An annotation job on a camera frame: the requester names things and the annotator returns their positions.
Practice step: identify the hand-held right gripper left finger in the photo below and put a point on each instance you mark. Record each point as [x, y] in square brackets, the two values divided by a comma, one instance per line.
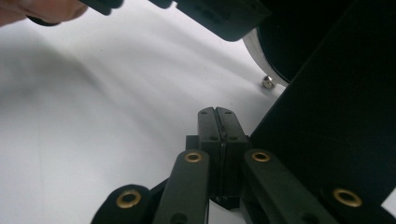
[210, 133]

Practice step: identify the round silver-rimmed black dish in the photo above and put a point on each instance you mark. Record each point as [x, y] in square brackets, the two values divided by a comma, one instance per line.
[257, 51]

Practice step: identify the small metal nut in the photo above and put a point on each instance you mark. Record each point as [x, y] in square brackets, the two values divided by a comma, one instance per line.
[267, 82]

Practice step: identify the black sheet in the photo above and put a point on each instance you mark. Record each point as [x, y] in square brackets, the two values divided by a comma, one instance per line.
[327, 124]

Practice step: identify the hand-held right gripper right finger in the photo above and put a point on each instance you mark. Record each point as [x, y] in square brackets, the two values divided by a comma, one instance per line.
[232, 143]

